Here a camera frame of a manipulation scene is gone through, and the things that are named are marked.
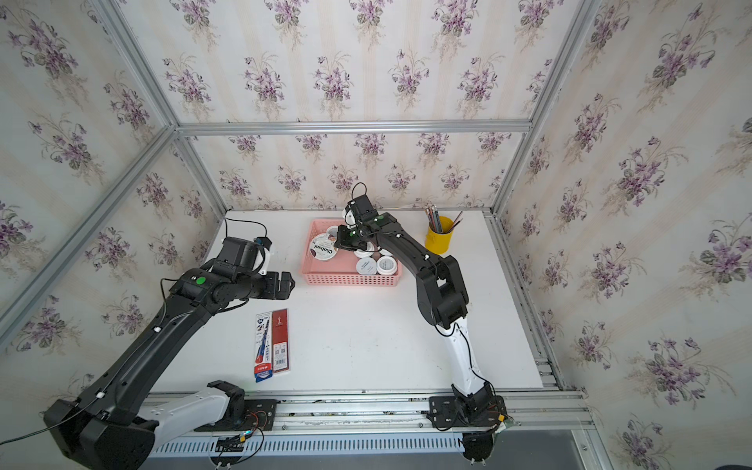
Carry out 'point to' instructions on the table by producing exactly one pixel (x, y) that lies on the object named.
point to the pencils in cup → (435, 223)
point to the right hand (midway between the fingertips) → (337, 244)
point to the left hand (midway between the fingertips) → (282, 283)
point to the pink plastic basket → (342, 268)
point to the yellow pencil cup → (440, 243)
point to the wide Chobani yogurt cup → (322, 247)
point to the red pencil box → (280, 341)
